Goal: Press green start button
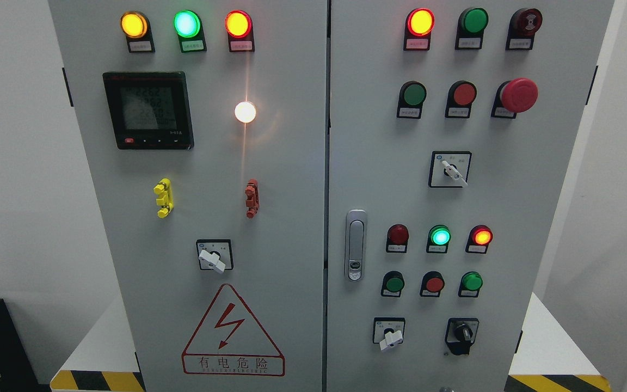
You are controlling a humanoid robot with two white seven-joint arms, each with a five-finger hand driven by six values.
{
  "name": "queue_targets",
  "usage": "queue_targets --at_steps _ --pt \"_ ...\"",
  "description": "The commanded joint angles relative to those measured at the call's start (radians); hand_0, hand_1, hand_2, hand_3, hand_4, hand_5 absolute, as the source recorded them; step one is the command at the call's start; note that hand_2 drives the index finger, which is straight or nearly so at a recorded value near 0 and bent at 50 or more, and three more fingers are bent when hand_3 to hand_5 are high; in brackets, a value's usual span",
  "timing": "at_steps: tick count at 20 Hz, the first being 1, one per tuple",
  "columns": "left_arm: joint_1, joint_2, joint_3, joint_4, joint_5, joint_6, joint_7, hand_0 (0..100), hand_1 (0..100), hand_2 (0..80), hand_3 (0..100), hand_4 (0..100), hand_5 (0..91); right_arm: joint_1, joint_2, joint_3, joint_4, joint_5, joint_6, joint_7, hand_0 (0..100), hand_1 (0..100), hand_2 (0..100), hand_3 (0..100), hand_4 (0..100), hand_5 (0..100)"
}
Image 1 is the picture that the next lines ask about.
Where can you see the lower left green button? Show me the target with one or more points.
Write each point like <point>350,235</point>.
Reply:
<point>392,284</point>

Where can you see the green start button upper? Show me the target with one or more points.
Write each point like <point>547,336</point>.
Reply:
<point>410,101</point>

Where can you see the lower red button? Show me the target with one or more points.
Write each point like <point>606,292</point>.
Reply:
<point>432,284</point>

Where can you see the lower right green button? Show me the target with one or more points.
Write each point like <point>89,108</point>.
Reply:
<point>470,285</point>

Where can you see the red stop button upper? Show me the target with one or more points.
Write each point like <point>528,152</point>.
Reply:
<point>460,98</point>

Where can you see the red emergency stop mushroom button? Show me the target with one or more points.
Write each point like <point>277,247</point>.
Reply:
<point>514,96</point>

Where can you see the green button top right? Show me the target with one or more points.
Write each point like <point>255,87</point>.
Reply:
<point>470,28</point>

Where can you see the red terminal connector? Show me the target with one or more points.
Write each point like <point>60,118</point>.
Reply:
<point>252,202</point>

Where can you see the dark red indicator lamp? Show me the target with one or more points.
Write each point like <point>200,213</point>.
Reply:
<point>397,239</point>

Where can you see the white lit indicator lamp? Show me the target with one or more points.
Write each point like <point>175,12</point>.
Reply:
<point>245,112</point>

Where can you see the left grey cabinet door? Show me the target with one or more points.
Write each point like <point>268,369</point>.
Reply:
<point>278,254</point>

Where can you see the grey cabinet door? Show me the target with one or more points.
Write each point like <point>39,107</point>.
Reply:
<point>278,254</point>
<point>381,164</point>

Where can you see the green lit indicator lamp lower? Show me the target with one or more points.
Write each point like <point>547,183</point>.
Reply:
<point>439,237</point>

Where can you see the yellow terminal connector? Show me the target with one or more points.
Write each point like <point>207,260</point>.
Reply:
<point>164,197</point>

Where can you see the right grey cabinet door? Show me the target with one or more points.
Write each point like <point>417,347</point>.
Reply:
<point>381,164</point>

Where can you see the red electric danger warning sign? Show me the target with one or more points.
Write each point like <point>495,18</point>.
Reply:
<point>231,341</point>

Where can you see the red orange lit lamp lower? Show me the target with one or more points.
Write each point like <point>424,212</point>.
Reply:
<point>479,239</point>

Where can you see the black digital power meter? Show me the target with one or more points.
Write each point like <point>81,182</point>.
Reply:
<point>149,110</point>

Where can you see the red indicator lamp top left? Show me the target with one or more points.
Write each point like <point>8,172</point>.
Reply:
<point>239,27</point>

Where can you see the red lit lamp top right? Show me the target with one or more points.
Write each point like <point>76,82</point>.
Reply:
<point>417,31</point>

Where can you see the green indicator lamp top left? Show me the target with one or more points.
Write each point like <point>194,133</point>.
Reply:
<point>189,30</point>

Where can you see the yellow indicator lamp top left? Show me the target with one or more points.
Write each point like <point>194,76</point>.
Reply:
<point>138,34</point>

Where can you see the dark red buzzer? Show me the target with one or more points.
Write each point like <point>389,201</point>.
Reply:
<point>522,28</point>

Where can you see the silver door latch handle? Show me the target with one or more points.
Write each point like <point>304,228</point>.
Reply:
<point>356,223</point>

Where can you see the left door white selector switch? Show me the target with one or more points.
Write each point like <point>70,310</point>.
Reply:
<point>215,255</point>

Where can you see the upper right white selector switch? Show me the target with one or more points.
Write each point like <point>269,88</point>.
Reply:
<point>449,169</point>

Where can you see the lower white selector switch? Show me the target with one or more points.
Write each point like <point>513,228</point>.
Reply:
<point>388,332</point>

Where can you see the black key selector switch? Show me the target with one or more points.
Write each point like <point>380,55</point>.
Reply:
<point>461,334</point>

